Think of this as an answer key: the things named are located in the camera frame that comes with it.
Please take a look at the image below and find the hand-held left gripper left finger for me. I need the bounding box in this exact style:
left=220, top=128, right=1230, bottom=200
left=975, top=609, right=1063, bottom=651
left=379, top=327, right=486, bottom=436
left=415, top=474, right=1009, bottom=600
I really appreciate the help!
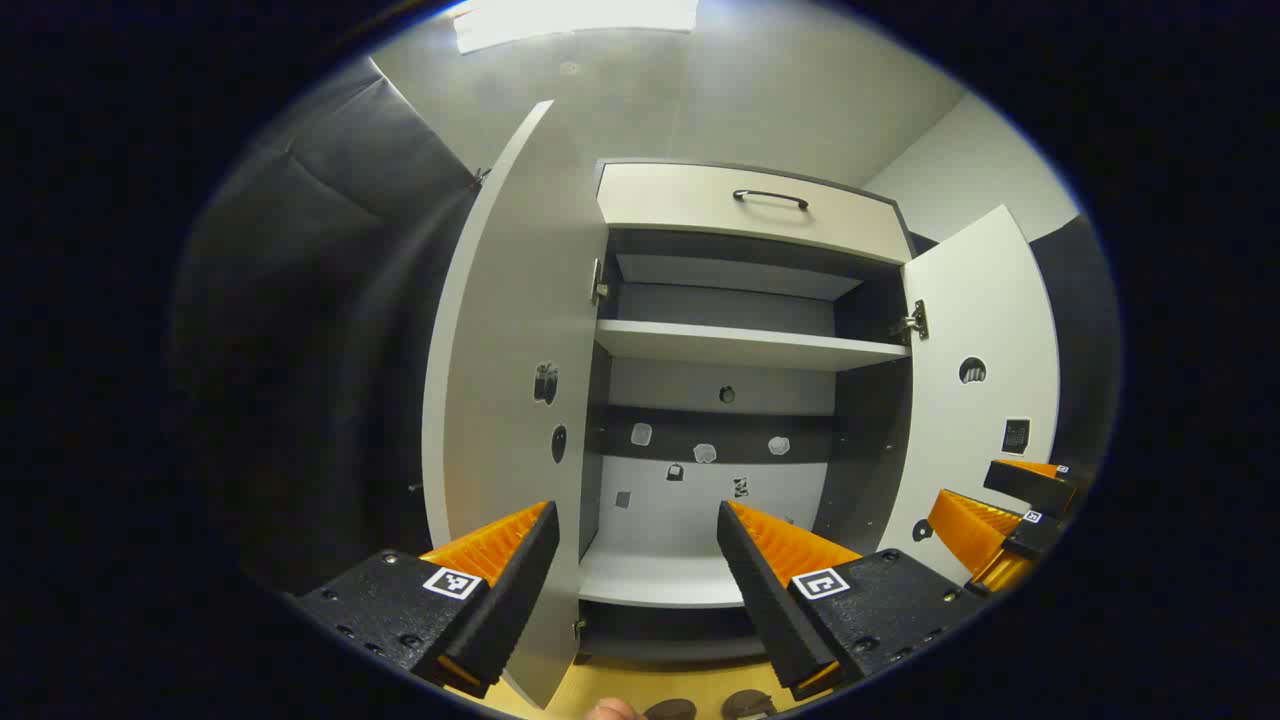
left=288, top=500, right=562, bottom=700

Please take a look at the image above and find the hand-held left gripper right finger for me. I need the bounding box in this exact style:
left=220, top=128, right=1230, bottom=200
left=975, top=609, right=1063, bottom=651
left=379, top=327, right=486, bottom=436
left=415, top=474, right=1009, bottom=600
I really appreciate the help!
left=716, top=500, right=992, bottom=702

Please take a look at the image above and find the white grey shoe cabinet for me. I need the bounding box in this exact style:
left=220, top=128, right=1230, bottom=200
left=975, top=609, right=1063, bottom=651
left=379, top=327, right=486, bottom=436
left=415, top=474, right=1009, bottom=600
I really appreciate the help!
left=576, top=158, right=919, bottom=665

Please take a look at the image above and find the white cabinet drawer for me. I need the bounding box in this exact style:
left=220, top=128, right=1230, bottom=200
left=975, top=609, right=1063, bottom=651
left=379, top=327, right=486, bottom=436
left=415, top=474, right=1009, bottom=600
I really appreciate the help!
left=597, top=162, right=913, bottom=266

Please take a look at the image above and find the black backdrop cloth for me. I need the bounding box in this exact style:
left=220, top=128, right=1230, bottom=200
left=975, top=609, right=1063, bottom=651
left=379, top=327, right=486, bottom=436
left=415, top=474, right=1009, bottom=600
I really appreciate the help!
left=1028, top=215, right=1123, bottom=471
left=170, top=55, right=483, bottom=601

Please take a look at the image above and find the ceiling light panel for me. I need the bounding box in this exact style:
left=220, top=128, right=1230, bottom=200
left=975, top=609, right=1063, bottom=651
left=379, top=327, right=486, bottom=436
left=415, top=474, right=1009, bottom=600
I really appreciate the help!
left=455, top=0, right=701, bottom=54

